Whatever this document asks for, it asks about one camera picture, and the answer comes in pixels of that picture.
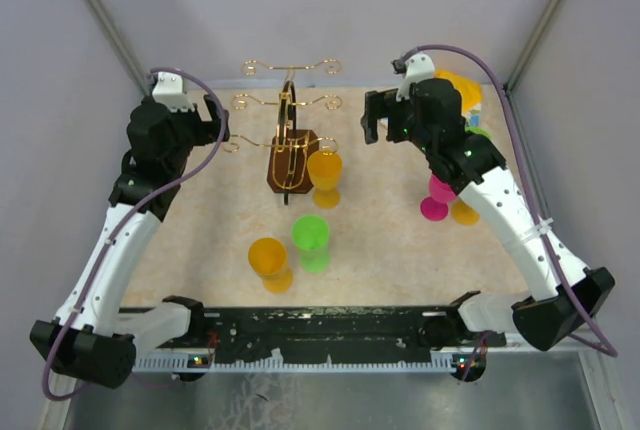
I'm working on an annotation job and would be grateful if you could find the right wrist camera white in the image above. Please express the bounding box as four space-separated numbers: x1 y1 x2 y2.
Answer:
392 51 436 102

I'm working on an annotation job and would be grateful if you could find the gold wine glass rack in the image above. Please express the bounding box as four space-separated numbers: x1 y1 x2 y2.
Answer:
223 58 343 205

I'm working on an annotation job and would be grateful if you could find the pink wine glass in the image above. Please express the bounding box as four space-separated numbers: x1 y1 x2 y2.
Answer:
420 175 457 222

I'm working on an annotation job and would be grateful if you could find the green wine glass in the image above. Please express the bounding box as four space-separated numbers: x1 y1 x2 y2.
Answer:
291 215 330 274
465 115 491 139

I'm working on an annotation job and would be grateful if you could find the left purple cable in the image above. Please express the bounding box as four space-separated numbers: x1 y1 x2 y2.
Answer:
40 67 225 403

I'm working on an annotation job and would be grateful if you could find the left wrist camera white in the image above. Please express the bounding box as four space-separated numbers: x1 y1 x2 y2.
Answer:
151 72 194 113

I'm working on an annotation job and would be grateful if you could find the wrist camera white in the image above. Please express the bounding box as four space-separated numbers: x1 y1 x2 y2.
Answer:
392 51 436 102
151 72 194 113

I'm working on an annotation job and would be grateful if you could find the orange wine glass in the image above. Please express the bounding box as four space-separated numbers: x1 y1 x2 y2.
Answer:
307 151 343 209
248 237 293 294
451 199 480 226

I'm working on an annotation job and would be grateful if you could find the yellow patterned cloth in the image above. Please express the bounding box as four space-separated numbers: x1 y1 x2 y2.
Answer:
434 70 483 128

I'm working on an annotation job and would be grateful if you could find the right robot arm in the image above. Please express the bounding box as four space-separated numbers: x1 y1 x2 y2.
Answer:
361 78 615 351

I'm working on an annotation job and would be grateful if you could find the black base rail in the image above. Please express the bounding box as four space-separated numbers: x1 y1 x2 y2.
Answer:
134 305 506 381

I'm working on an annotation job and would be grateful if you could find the orange wine glass front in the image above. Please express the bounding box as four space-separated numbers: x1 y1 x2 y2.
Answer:
248 237 293 294

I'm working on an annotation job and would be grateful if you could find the orange wine glass by rack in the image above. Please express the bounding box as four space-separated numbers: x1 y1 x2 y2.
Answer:
307 151 343 209

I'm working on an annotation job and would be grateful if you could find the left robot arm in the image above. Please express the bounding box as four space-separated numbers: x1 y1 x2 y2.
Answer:
29 92 230 402

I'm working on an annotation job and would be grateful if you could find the green wine glass front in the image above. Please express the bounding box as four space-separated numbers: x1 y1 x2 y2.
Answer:
291 215 330 274

